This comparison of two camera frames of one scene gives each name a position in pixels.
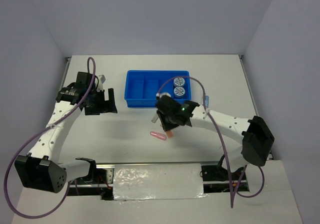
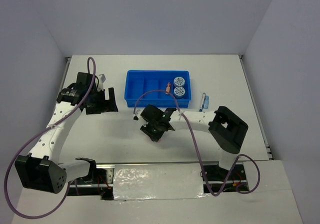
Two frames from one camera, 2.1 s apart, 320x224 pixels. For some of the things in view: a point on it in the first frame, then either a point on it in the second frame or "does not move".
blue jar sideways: x=179 y=92 does not move
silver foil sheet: x=158 y=181 does not move
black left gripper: x=106 y=106 does not move
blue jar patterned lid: x=179 y=81 does not move
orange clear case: x=170 y=134 → x=168 y=88
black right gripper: x=167 y=126 → x=154 y=136
